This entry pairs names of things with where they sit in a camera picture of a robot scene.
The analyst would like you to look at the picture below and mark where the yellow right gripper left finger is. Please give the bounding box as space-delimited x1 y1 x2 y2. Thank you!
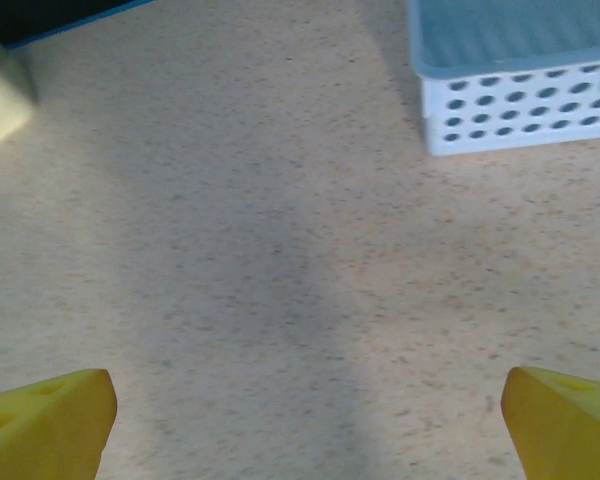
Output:
0 368 118 480

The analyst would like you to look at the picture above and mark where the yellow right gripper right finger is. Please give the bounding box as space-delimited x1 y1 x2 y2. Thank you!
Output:
500 366 600 480

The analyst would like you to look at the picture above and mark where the white perforated plastic basket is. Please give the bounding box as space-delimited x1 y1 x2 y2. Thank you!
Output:
407 0 600 157

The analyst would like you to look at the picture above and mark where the beige knife block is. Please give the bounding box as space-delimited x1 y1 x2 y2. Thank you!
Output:
0 24 39 156

